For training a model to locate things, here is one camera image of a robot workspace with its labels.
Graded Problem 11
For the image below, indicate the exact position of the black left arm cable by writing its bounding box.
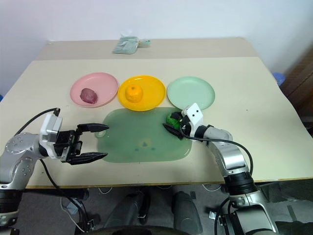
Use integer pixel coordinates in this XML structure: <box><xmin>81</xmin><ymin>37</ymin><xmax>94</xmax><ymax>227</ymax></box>
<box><xmin>13</xmin><ymin>107</ymin><xmax>62</xmax><ymax>190</ymax></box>

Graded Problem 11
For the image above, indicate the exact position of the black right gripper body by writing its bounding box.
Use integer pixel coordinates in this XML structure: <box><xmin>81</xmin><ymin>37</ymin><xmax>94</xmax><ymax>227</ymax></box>
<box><xmin>178</xmin><ymin>114</ymin><xmax>193</xmax><ymax>141</ymax></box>

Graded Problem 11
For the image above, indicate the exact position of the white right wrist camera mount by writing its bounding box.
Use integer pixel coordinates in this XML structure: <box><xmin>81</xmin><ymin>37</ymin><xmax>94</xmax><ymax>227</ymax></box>
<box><xmin>181</xmin><ymin>102</ymin><xmax>205</xmax><ymax>137</ymax></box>

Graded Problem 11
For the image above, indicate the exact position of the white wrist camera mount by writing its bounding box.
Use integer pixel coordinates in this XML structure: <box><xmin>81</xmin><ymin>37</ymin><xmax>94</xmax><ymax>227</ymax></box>
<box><xmin>181</xmin><ymin>102</ymin><xmax>205</xmax><ymax>137</ymax></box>
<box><xmin>38</xmin><ymin>113</ymin><xmax>64</xmax><ymax>158</ymax></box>

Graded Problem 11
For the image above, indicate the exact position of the white cable under table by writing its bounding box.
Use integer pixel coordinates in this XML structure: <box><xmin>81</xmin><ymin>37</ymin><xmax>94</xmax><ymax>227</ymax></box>
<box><xmin>59</xmin><ymin>196</ymin><xmax>79</xmax><ymax>224</ymax></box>

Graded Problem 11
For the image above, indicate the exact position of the green toy vegetable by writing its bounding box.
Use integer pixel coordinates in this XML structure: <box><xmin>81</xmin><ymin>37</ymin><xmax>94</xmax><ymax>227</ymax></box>
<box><xmin>166</xmin><ymin>113</ymin><xmax>183</xmax><ymax>130</ymax></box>

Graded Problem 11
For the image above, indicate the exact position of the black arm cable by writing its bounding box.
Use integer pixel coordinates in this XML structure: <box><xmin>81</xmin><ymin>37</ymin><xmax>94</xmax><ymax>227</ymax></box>
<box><xmin>13</xmin><ymin>107</ymin><xmax>62</xmax><ymax>190</ymax></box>
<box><xmin>184</xmin><ymin>135</ymin><xmax>254</xmax><ymax>183</ymax></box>

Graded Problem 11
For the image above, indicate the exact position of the yellow plate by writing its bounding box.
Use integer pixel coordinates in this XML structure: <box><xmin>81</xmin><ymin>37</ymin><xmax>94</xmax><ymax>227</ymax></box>
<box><xmin>117</xmin><ymin>75</ymin><xmax>166</xmax><ymax>112</ymax></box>

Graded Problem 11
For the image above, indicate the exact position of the orange toy fruit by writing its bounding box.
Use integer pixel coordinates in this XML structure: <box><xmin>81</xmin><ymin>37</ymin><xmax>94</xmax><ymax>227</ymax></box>
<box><xmin>125</xmin><ymin>84</ymin><xmax>144</xmax><ymax>103</ymax></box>

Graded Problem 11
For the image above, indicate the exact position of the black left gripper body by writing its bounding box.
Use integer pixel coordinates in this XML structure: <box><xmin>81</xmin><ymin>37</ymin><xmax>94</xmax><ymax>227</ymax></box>
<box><xmin>53</xmin><ymin>124</ymin><xmax>85</xmax><ymax>164</ymax></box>

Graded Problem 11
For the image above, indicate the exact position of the green translucent mat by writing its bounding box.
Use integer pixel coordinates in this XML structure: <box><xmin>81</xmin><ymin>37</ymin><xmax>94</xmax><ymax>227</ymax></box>
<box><xmin>97</xmin><ymin>107</ymin><xmax>193</xmax><ymax>164</ymax></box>

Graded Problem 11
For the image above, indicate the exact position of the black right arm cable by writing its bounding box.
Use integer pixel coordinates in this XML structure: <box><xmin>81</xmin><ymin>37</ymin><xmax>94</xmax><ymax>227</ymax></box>
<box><xmin>184</xmin><ymin>135</ymin><xmax>254</xmax><ymax>183</ymax></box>

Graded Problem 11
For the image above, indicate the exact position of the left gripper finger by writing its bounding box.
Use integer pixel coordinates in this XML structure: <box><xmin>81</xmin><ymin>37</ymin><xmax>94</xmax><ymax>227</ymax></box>
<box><xmin>69</xmin><ymin>152</ymin><xmax>109</xmax><ymax>165</ymax></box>
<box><xmin>77</xmin><ymin>123</ymin><xmax>110</xmax><ymax>134</ymax></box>

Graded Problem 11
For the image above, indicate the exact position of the brown wooden furniture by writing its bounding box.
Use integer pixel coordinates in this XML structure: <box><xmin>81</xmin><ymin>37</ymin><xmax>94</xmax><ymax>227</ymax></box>
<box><xmin>278</xmin><ymin>43</ymin><xmax>313</xmax><ymax>138</ymax></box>

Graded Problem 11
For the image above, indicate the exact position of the dark grey rounded shape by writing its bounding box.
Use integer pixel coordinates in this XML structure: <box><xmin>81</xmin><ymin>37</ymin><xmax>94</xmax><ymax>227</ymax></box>
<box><xmin>172</xmin><ymin>190</ymin><xmax>204</xmax><ymax>235</ymax></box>
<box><xmin>104</xmin><ymin>192</ymin><xmax>151</xmax><ymax>230</ymax></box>

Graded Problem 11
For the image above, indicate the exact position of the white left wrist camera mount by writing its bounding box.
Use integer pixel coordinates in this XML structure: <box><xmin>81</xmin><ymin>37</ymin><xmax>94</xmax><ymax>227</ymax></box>
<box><xmin>38</xmin><ymin>113</ymin><xmax>64</xmax><ymax>158</ymax></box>

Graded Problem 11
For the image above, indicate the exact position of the pink plate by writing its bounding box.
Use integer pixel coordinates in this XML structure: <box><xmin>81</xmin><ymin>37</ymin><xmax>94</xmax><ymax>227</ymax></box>
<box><xmin>70</xmin><ymin>72</ymin><xmax>119</xmax><ymax>108</ymax></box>

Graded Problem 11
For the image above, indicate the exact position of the purple toy food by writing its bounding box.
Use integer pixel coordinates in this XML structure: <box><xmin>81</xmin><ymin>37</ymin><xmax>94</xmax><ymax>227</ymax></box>
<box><xmin>80</xmin><ymin>88</ymin><xmax>99</xmax><ymax>104</ymax></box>

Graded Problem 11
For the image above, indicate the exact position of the clear plastic bag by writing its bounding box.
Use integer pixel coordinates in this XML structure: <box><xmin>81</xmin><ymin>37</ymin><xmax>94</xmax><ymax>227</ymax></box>
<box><xmin>112</xmin><ymin>30</ymin><xmax>140</xmax><ymax>55</ymax></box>

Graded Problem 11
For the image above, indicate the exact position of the black cable under table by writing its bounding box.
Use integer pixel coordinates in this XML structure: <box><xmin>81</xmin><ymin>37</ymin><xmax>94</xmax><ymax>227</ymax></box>
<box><xmin>23</xmin><ymin>188</ymin><xmax>90</xmax><ymax>235</ymax></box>

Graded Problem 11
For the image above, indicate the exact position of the light green plate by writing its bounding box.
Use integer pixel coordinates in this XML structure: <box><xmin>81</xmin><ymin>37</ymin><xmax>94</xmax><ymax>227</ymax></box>
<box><xmin>167</xmin><ymin>76</ymin><xmax>216</xmax><ymax>111</ymax></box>

